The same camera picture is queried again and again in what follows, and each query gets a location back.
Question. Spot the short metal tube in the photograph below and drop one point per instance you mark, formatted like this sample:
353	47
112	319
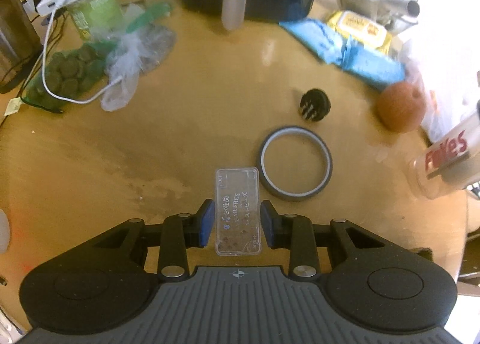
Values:
401	1

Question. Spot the bag of green discs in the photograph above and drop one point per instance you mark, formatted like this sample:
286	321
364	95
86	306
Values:
71	70

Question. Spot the white plastic bag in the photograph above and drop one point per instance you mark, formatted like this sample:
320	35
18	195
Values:
457	78

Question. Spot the clear crumpled plastic bag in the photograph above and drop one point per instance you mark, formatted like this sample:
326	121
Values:
123	63

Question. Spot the clear plastic case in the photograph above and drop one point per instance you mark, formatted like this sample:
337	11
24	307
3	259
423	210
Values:
236	209

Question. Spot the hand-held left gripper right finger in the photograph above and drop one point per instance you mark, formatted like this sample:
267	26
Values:
268	224

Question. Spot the blue plastic packet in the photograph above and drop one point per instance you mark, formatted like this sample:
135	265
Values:
371	65
311	37

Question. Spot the yellow wet wipes pack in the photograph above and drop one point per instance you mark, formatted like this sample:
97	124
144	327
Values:
356	23

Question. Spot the dark tape roll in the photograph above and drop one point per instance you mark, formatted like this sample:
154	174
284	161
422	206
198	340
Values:
296	195

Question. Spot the clear shaker bottle grey lid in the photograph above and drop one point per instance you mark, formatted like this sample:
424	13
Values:
446	156

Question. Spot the reddish brown round fruit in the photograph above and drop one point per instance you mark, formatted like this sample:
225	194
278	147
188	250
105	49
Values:
399	108

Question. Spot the small black camera mount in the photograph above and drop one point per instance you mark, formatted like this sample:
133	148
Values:
315	102

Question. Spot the green jar black lid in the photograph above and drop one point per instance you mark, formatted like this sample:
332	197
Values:
97	7

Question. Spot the green plastic wrapper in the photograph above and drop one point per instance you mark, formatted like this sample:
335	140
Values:
150	16

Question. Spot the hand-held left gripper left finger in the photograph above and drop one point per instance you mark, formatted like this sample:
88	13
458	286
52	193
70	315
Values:
206	222

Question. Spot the stainless steel electric kettle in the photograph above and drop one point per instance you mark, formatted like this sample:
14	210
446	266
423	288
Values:
15	29

